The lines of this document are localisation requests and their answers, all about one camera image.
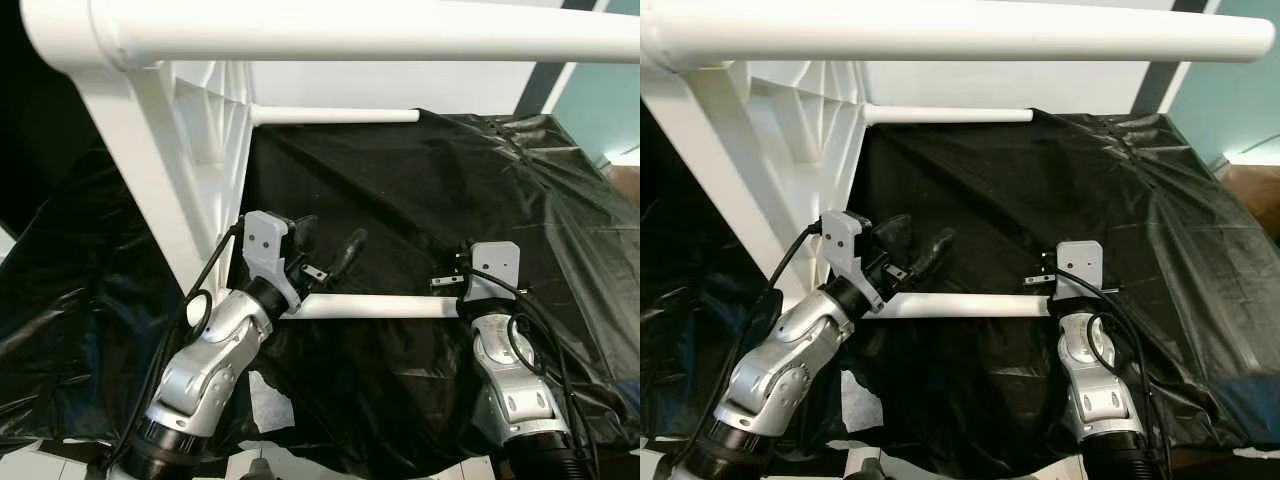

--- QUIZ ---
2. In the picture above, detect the black plastic table cover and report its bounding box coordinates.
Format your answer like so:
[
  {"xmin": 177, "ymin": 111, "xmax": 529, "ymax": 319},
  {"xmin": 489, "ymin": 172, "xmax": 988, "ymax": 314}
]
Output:
[
  {"xmin": 640, "ymin": 108, "xmax": 1280, "ymax": 477},
  {"xmin": 0, "ymin": 108, "xmax": 641, "ymax": 477}
]

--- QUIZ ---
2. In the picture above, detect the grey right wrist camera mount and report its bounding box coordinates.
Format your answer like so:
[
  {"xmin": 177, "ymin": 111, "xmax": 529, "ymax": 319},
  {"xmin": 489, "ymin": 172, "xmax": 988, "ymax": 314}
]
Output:
[
  {"xmin": 464, "ymin": 240, "xmax": 522, "ymax": 304},
  {"xmin": 1051, "ymin": 240, "xmax": 1105, "ymax": 302}
]

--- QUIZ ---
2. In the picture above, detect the white plastic table top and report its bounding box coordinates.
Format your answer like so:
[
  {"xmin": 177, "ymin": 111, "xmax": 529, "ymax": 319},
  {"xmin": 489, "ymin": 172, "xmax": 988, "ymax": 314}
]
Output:
[
  {"xmin": 20, "ymin": 0, "xmax": 257, "ymax": 327},
  {"xmin": 640, "ymin": 0, "xmax": 873, "ymax": 313}
]

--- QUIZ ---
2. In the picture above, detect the black wall pillar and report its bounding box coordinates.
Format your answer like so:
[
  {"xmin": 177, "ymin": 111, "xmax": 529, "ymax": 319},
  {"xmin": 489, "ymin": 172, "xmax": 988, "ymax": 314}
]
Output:
[
  {"xmin": 513, "ymin": 0, "xmax": 613, "ymax": 117},
  {"xmin": 1128, "ymin": 0, "xmax": 1223, "ymax": 117}
]

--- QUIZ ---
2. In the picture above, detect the black door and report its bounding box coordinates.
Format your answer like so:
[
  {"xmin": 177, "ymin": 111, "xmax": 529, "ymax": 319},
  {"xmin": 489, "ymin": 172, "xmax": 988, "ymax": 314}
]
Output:
[
  {"xmin": 0, "ymin": 0, "xmax": 106, "ymax": 239},
  {"xmin": 640, "ymin": 72, "xmax": 701, "ymax": 206}
]

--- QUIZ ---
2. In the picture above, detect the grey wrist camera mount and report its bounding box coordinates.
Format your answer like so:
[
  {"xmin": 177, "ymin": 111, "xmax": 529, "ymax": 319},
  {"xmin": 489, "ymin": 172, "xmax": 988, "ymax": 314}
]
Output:
[
  {"xmin": 240, "ymin": 210, "xmax": 305, "ymax": 314},
  {"xmin": 464, "ymin": 240, "xmax": 522, "ymax": 304},
  {"xmin": 1051, "ymin": 240, "xmax": 1105, "ymax": 302},
  {"xmin": 820, "ymin": 210, "xmax": 892, "ymax": 314}
]

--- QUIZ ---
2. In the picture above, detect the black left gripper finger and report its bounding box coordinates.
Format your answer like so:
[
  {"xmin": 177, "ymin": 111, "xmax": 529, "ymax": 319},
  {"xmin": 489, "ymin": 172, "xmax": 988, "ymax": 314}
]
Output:
[
  {"xmin": 876, "ymin": 213, "xmax": 914, "ymax": 257},
  {"xmin": 906, "ymin": 227, "xmax": 959, "ymax": 284},
  {"xmin": 289, "ymin": 213, "xmax": 322, "ymax": 257},
  {"xmin": 327, "ymin": 227, "xmax": 370, "ymax": 284}
]

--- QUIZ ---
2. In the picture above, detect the teal glass panel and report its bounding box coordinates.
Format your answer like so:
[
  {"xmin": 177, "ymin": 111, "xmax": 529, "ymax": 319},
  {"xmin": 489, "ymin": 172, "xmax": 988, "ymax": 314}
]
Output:
[
  {"xmin": 548, "ymin": 0, "xmax": 641, "ymax": 167},
  {"xmin": 1166, "ymin": 0, "xmax": 1280, "ymax": 167}
]

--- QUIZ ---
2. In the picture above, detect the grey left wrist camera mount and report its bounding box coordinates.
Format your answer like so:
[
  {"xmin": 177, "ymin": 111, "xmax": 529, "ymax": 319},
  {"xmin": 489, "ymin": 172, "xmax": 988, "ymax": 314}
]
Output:
[
  {"xmin": 820, "ymin": 210, "xmax": 892, "ymax": 314},
  {"xmin": 240, "ymin": 210, "xmax": 305, "ymax": 314}
]

